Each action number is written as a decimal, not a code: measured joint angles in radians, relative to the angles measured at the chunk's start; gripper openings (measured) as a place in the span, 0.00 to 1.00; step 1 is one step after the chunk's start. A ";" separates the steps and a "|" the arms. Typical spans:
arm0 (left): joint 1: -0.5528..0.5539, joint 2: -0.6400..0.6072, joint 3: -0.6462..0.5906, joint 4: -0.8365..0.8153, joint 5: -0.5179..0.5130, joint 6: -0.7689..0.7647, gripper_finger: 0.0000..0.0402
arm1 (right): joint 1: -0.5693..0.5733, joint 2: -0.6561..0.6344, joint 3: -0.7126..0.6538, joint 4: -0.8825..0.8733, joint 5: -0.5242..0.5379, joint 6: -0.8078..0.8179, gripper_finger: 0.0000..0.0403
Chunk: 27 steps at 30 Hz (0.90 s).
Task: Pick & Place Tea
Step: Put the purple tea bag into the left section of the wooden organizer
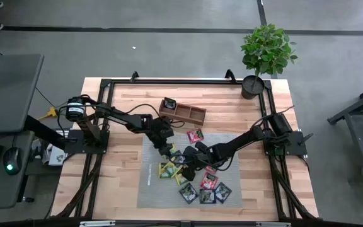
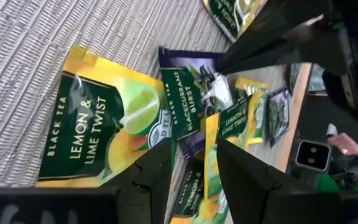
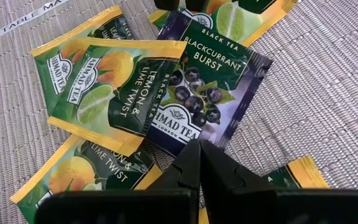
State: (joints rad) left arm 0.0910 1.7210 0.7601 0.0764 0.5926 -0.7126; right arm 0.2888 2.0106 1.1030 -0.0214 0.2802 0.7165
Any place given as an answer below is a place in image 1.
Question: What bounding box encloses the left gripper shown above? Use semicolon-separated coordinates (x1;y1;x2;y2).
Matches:
146;117;175;156

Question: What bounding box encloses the silver aluminium rail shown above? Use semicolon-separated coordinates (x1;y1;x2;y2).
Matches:
56;127;71;139

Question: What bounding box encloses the black floor cable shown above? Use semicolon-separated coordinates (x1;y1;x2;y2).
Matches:
35;86;59;110

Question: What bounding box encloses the green tea packet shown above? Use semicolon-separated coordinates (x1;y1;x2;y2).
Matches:
175;172;190;187

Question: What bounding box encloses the white printed box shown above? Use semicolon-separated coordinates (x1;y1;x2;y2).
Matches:
40;143;69;167

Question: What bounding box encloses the wooden three-compartment organizer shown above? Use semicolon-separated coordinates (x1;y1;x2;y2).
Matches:
158;98;207;126

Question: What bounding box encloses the silver foil packet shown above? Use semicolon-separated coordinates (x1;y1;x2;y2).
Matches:
178;182;199;205

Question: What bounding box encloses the grey woven table mat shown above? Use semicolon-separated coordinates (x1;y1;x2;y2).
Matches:
136;132;243;209

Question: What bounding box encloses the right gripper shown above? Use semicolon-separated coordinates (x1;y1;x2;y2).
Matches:
181;141;216;182

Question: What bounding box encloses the yellow lemon tea packet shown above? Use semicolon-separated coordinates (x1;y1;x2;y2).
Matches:
158;161;170;180
164;160;184;178

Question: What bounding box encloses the black computer mouse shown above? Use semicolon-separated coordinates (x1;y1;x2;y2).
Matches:
2;146;23;177

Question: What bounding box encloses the dark tea packet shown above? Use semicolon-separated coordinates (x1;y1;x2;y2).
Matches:
214;181;233;204
163;96;177;110
170;150;187;166
199;188;217;205

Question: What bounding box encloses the yellow power plug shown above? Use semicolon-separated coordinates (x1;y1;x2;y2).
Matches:
37;106;59;122

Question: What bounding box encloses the black desk support beam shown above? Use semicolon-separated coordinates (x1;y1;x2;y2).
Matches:
23;114;75;151

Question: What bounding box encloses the green potted plant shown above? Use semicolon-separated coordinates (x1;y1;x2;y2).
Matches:
239;23;299;100

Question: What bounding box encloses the black metal stand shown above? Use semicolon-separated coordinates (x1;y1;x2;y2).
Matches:
326;80;363;185

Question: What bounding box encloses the silver frame bracket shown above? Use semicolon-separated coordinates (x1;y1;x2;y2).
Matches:
255;221;292;227
79;220;117;227

